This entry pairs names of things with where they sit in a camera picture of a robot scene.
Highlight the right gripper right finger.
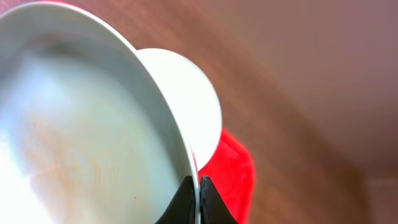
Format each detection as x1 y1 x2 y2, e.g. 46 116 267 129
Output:
200 176 238 224

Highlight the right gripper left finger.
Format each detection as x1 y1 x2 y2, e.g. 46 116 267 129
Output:
155 175 196 224

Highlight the white plate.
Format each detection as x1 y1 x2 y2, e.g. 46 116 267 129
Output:
1 1 200 223
137 48 223 170

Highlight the red plastic serving tray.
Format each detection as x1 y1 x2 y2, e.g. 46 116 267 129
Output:
199 129 256 224

